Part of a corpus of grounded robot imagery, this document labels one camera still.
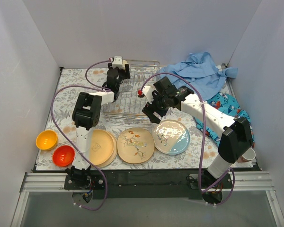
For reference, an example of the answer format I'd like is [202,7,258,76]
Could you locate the wire dish rack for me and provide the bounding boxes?
[102,60,160,127]

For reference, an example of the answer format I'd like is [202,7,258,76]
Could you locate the pink mug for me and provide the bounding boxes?
[237,148,256,163]

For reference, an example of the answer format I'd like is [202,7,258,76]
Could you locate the cream steel tumbler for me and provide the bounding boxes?
[122,59,130,72]

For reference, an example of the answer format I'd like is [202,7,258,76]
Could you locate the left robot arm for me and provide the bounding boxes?
[67,57,130,189]

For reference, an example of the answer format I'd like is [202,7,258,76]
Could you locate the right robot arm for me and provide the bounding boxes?
[138,77,253,193]

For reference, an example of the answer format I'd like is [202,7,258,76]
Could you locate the cream and blue plate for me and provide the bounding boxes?
[151,120,190,155]

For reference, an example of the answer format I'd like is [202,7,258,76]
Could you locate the floral table mat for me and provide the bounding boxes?
[35,66,258,171]

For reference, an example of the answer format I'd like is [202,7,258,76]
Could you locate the bird pattern plate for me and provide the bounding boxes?
[117,127,155,164]

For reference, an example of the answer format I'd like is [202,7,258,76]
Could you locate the light blue shirt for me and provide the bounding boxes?
[158,52,238,100]

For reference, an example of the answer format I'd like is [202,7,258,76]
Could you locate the lower tan plate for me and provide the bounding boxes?
[89,131,118,169]

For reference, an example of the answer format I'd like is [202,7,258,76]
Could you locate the shark print cloth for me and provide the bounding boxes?
[195,92,255,148]

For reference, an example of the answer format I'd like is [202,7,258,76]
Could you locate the upper orange plate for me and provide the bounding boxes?
[88,129,115,166]

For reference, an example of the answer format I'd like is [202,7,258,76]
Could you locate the yellow bowl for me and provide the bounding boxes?
[35,130,58,150]

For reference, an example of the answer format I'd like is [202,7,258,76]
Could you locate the red bowl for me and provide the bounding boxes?
[52,145,75,167]

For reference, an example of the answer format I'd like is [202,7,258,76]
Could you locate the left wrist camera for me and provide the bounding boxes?
[108,56,125,70]

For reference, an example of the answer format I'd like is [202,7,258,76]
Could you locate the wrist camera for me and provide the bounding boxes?
[138,86,155,104]
[108,56,125,70]

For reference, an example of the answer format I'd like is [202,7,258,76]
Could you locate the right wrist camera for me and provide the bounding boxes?
[138,86,155,104]

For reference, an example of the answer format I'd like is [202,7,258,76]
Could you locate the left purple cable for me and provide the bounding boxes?
[50,59,114,211]

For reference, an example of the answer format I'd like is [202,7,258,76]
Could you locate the purple cable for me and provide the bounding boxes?
[141,72,235,205]
[50,59,114,211]

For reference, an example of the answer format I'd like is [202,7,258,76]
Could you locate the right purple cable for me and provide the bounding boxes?
[141,72,235,205]

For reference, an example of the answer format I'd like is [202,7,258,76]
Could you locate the aluminium frame rail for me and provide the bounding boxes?
[21,171,275,192]

